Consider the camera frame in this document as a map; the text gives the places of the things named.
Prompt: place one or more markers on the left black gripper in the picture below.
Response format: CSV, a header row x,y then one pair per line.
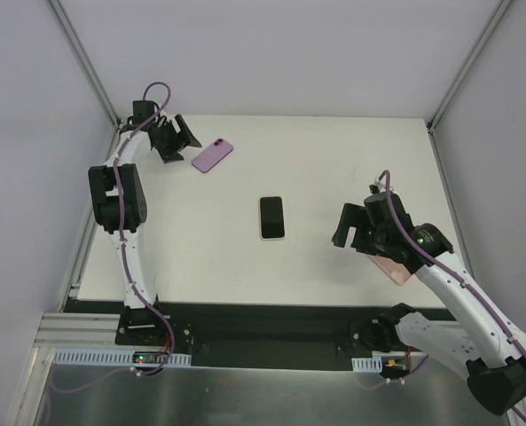
x,y
169,138

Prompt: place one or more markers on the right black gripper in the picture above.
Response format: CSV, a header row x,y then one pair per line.
x,y
357,228

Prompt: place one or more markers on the purple smartphone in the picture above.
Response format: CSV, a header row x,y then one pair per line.
x,y
212,155

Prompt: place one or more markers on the pink phone case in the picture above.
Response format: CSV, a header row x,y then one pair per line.
x,y
394,271

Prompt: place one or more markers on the phone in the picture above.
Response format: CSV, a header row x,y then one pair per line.
x,y
271,218

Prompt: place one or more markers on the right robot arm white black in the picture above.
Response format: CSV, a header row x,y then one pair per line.
x,y
491,356

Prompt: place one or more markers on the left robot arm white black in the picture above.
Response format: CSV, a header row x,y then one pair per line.
x,y
119,204

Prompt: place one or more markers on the right white cable duct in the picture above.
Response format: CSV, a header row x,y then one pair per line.
x,y
371,365

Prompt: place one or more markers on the white cable duct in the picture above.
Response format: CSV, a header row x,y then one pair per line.
x,y
119,358
371,365

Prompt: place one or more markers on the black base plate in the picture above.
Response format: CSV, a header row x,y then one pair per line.
x,y
252,336

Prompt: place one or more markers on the left aluminium frame post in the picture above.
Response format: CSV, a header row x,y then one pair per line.
x,y
82,58

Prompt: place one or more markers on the aluminium frame post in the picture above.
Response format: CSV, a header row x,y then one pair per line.
x,y
468,64
82,58

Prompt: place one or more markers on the front aluminium rail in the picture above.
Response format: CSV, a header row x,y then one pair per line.
x,y
79,330

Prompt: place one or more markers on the left white cable duct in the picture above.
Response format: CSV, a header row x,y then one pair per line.
x,y
119,358

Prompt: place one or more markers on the right aluminium frame post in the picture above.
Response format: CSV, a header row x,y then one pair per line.
x,y
468,64

